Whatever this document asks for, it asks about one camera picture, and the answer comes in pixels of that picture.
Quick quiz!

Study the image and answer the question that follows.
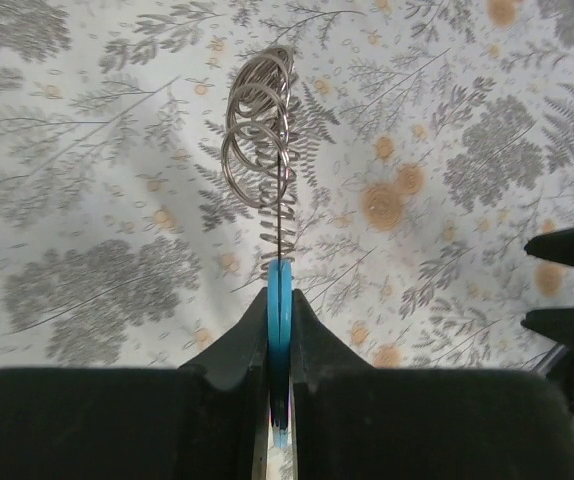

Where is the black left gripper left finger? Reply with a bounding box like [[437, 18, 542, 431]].
[[0, 291, 269, 479]]

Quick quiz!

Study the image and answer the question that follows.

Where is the floral patterned tablecloth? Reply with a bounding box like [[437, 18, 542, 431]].
[[0, 1, 574, 368]]

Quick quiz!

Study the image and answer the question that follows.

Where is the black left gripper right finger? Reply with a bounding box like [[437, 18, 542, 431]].
[[291, 291, 574, 479]]

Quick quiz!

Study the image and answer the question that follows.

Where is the blue key tag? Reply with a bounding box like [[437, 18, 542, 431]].
[[266, 258, 293, 448]]

